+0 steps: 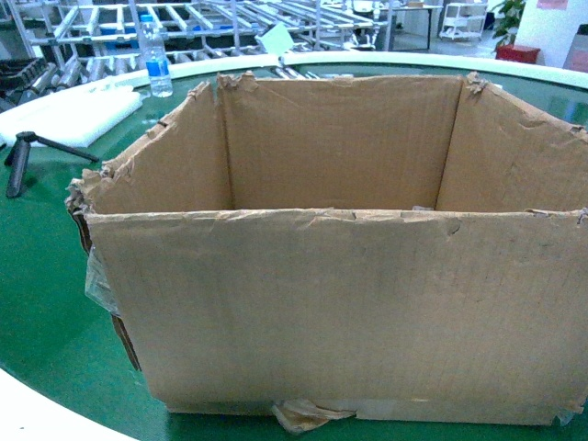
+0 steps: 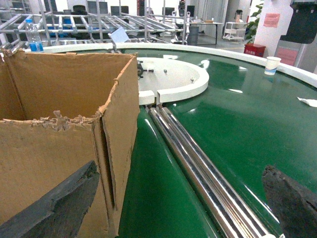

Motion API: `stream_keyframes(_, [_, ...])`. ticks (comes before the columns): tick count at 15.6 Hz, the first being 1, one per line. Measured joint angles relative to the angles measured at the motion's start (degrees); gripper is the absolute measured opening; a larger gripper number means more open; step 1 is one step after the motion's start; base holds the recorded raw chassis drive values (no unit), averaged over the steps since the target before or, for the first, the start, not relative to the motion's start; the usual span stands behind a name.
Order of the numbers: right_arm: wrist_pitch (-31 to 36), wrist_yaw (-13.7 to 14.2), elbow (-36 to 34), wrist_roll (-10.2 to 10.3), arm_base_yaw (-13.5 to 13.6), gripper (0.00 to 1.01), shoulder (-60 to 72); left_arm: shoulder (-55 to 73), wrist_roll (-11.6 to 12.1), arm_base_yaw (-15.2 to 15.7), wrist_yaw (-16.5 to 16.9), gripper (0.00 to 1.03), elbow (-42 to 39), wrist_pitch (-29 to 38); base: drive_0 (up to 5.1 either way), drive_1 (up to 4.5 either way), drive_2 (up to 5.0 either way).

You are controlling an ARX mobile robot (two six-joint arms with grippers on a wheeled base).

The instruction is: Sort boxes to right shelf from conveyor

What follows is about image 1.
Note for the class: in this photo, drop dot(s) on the white paper sheet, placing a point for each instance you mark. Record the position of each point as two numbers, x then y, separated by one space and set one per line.
276 40

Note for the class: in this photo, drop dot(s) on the white foam sheet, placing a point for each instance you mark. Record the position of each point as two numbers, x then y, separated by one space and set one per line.
75 117

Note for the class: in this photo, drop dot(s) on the aluminium roller rack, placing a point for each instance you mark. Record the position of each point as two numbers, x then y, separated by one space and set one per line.
84 41

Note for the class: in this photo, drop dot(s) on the clear plastic water bottle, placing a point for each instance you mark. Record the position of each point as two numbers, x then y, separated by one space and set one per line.
154 56

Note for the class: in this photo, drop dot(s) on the large cardboard box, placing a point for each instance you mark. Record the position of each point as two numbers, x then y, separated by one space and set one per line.
405 247

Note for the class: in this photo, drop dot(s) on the white wheeled cart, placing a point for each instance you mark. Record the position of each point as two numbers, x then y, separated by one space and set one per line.
463 20

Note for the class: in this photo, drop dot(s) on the black mini tripod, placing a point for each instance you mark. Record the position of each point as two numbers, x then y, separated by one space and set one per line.
18 156

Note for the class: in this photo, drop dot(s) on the green conveyor belt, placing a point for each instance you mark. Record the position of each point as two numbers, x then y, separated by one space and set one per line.
62 345

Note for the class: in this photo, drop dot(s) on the potted green plant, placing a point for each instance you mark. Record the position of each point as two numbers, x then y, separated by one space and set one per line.
506 48

